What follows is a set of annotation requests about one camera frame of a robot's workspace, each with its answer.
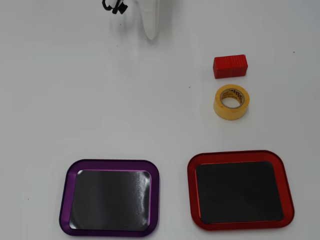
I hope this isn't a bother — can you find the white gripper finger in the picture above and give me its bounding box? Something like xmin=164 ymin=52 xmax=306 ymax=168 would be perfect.
xmin=135 ymin=0 xmax=164 ymax=41

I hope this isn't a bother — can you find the black gripper motor cable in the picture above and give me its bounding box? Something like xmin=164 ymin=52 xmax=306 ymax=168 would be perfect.
xmin=101 ymin=0 xmax=129 ymax=15

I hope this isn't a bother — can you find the red metal dish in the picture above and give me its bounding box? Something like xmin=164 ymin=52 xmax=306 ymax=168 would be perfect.
xmin=186 ymin=149 xmax=296 ymax=232

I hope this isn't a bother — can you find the yellow tape roll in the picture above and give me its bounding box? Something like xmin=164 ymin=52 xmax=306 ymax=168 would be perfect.
xmin=213 ymin=84 xmax=251 ymax=121

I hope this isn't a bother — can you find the red rectangular block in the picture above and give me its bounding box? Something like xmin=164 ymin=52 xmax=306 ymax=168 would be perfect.
xmin=213 ymin=54 xmax=249 ymax=80

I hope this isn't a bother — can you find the purple metal dish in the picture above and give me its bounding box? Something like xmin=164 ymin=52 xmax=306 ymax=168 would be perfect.
xmin=59 ymin=158 xmax=161 ymax=238

